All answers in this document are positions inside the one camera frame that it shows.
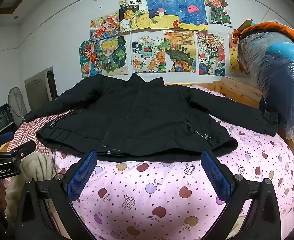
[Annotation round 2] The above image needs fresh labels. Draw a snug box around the blue seat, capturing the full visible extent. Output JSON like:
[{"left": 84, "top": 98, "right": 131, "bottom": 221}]
[{"left": 0, "top": 131, "right": 15, "bottom": 146}]

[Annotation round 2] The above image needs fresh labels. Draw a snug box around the fruit drink drawing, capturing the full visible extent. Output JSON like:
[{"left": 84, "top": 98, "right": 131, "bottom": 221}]
[{"left": 131, "top": 33, "right": 166, "bottom": 73}]

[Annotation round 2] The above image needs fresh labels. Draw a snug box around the pineapple drawing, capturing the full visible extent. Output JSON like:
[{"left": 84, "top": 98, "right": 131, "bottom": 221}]
[{"left": 119, "top": 0, "right": 150, "bottom": 33}]

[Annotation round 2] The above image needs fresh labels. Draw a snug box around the red checkered pillow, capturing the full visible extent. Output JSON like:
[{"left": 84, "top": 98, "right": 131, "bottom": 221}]
[{"left": 8, "top": 109, "right": 75, "bottom": 155}]

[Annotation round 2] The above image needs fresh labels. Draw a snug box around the standing fan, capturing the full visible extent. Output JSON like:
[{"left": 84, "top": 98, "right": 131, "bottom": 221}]
[{"left": 8, "top": 87, "right": 28, "bottom": 127}]

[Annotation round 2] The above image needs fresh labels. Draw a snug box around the orange landscape drawing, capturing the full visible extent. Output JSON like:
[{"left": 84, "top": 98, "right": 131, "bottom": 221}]
[{"left": 163, "top": 30, "right": 197, "bottom": 73}]

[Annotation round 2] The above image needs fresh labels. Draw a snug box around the beige fleece blanket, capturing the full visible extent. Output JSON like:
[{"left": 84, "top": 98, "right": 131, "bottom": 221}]
[{"left": 5, "top": 152, "right": 60, "bottom": 230}]

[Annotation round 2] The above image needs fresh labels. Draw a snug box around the wooden bed frame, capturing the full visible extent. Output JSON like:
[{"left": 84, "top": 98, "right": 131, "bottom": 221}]
[{"left": 0, "top": 76, "right": 294, "bottom": 203}]

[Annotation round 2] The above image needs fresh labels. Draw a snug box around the blonde child drawing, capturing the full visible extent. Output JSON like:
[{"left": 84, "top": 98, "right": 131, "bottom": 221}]
[{"left": 99, "top": 35, "right": 128, "bottom": 76}]

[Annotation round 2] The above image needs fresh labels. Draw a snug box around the pink apple-print blanket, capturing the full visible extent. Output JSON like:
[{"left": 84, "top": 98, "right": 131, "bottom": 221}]
[{"left": 47, "top": 84, "right": 294, "bottom": 240}]

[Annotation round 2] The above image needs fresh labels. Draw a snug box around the pink jellyfish drawing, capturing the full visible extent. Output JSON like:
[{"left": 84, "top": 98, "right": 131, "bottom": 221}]
[{"left": 175, "top": 0, "right": 209, "bottom": 32}]

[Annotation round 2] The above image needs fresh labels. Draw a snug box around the white air conditioner unit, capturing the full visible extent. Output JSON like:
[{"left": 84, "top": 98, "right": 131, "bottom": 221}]
[{"left": 24, "top": 66, "right": 59, "bottom": 111}]

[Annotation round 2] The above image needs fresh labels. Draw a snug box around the red-haired boy drawing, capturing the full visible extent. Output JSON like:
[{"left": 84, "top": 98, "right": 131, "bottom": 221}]
[{"left": 203, "top": 0, "right": 234, "bottom": 28}]

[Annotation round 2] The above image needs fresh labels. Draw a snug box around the swimming girl drawing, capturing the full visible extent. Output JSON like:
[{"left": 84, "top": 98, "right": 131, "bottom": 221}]
[{"left": 79, "top": 39, "right": 103, "bottom": 78}]

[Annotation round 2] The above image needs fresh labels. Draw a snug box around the blue sea fish drawing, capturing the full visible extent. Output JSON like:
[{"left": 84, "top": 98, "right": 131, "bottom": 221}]
[{"left": 146, "top": 0, "right": 177, "bottom": 30}]

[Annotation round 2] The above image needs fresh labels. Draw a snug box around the black plastic crate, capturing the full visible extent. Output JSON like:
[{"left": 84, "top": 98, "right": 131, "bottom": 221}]
[{"left": 0, "top": 106, "right": 16, "bottom": 136}]

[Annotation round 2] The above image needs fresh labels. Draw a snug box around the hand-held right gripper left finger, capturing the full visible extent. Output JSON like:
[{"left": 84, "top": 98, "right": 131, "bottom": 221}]
[{"left": 13, "top": 151, "right": 98, "bottom": 240}]

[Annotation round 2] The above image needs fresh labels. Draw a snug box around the city collage drawing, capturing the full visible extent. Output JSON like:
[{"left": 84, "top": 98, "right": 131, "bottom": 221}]
[{"left": 196, "top": 31, "right": 225, "bottom": 76}]

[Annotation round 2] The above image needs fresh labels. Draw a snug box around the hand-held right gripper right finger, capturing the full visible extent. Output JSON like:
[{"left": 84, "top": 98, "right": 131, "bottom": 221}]
[{"left": 201, "top": 150, "right": 281, "bottom": 240}]

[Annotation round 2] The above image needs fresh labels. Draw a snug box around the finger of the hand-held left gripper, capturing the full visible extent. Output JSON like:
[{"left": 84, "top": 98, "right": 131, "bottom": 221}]
[{"left": 0, "top": 140, "right": 37, "bottom": 158}]

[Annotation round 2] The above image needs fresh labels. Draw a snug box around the yellow chick drawing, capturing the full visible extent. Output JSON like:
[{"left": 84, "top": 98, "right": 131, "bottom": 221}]
[{"left": 228, "top": 32, "right": 246, "bottom": 73}]

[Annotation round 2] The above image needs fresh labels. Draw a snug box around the orange-haired girl drawing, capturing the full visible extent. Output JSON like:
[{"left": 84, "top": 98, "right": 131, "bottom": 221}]
[{"left": 90, "top": 12, "right": 120, "bottom": 40}]

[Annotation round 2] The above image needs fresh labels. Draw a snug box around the black jacket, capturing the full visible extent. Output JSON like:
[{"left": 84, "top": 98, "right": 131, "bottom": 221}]
[{"left": 24, "top": 73, "right": 280, "bottom": 163}]

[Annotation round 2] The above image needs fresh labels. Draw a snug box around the plastic-wrapped bedding bundle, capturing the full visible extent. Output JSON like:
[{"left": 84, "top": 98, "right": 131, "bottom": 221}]
[{"left": 237, "top": 30, "right": 294, "bottom": 140}]

